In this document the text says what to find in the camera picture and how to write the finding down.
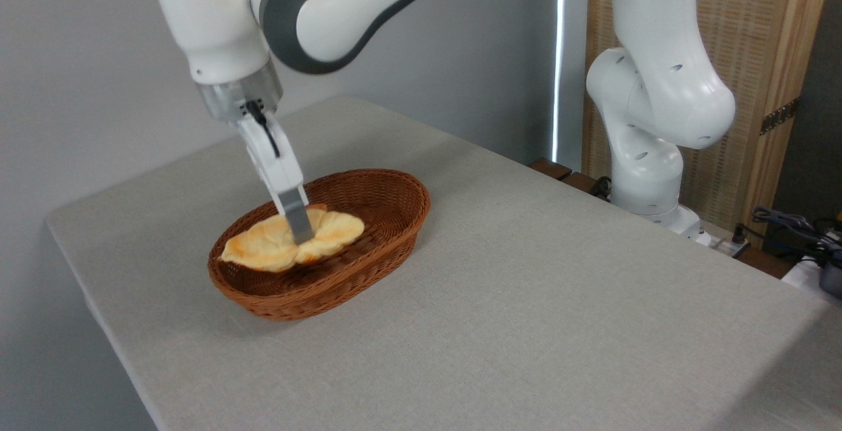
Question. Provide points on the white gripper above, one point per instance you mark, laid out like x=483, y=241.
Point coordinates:
x=276, y=161

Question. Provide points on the brown woven wicker basket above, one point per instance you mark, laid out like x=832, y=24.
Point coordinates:
x=395, y=227

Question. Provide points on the golden bread loaf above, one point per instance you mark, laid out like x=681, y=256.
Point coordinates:
x=263, y=247

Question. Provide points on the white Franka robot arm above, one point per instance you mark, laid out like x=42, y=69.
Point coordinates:
x=661, y=89

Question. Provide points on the metal screen hinge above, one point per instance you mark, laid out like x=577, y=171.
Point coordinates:
x=779, y=116

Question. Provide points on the wooden rattan folding screen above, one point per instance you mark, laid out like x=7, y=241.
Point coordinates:
x=756, y=36

